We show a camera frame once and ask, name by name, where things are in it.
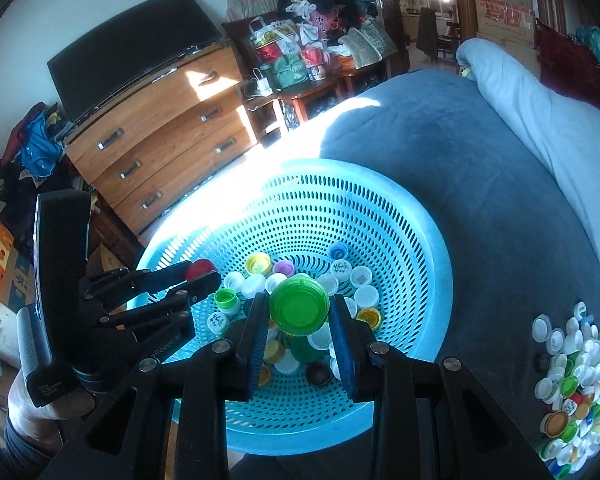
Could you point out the small red bottle cap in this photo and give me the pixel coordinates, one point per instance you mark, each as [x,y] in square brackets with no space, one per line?
[200,267]

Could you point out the teal plastic bag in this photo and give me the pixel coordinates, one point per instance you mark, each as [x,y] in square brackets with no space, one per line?
[597,45]

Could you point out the printed cardboard box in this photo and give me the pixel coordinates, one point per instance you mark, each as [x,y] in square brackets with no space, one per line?
[502,5]

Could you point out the white power adapter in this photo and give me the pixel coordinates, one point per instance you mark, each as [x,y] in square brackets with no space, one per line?
[262,85]

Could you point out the wooden dresser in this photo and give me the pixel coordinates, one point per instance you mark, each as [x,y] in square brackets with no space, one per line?
[155,125]

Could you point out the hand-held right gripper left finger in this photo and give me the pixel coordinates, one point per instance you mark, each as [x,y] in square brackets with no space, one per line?
[257,355]

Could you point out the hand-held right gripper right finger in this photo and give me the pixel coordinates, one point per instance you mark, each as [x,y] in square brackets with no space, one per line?
[344,360]

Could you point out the person's left forearm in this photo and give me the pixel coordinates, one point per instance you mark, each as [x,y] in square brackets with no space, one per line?
[25,452]

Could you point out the dark jacket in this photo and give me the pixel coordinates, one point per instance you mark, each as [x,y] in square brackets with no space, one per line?
[426,32]

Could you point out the dark wooden door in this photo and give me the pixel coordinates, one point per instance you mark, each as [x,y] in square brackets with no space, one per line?
[387,10]

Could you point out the grey-blue bed blanket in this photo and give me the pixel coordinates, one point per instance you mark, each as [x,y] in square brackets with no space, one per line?
[480,185]

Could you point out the person's left hand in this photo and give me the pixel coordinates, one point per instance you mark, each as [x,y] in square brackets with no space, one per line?
[42,415]

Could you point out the black television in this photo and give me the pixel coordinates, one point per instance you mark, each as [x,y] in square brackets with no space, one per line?
[130,45]

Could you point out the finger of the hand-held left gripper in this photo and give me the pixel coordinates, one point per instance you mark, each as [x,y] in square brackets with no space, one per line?
[155,324]
[175,281]

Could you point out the wooden chair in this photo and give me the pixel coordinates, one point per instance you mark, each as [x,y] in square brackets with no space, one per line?
[448,40]

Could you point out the dark wooden cabinet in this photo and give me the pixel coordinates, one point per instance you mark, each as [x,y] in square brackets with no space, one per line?
[305,92]

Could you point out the pile of blue dark clothes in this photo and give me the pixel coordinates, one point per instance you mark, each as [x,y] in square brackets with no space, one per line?
[40,145]

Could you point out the dark red cloth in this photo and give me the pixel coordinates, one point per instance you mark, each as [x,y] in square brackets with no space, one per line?
[570,65]

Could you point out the woven straw bag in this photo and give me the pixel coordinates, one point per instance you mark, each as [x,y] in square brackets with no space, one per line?
[367,45]

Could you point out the teal perforated plastic basket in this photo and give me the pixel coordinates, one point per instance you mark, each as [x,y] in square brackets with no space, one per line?
[330,200]

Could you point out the brown cardboard box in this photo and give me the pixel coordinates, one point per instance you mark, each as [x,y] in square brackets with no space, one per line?
[105,255]
[15,290]

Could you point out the pile of plastic bottle caps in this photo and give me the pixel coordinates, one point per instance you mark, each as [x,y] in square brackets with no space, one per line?
[580,380]
[362,277]

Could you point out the large green bottle cap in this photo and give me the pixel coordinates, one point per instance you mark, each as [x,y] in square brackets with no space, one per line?
[300,305]

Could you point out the light blue duvet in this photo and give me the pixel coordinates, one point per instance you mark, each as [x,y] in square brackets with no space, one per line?
[530,110]

